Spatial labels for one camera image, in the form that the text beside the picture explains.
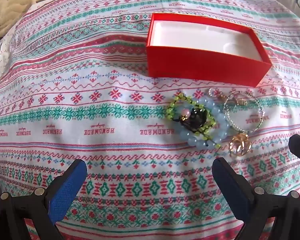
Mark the silver bangle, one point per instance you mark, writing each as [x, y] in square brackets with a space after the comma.
[261, 110]

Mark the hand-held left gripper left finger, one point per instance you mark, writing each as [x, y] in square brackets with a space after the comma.
[65, 192]

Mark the gold interlocked rings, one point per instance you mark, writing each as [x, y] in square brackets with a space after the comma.
[233, 142]

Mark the red cardboard box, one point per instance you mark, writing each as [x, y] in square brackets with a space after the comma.
[202, 65]

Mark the beige quilted blanket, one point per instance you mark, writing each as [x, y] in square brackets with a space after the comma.
[10, 0]

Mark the patterned bed sheet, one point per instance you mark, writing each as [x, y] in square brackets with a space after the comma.
[90, 80]

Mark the black rhinestone hair clip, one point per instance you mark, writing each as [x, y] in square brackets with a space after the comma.
[196, 118]

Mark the small gold earring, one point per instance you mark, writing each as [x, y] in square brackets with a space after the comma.
[237, 101]

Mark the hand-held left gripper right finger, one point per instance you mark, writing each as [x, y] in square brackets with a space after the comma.
[231, 187]

